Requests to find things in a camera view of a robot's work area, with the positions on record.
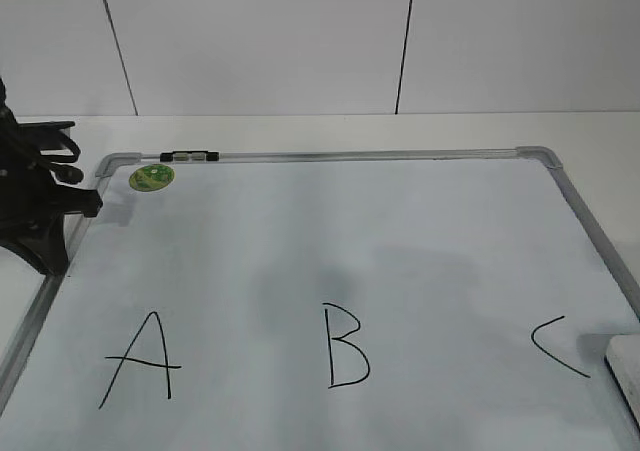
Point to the white board with aluminium frame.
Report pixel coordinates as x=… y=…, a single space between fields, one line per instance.
x=355 y=301

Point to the green round magnet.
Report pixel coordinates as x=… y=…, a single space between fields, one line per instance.
x=151 y=178

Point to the white board eraser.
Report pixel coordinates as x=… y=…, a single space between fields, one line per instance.
x=622 y=356

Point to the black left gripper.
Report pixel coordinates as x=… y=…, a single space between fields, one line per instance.
x=38 y=188

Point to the black and clear marker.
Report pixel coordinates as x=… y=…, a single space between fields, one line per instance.
x=189 y=156

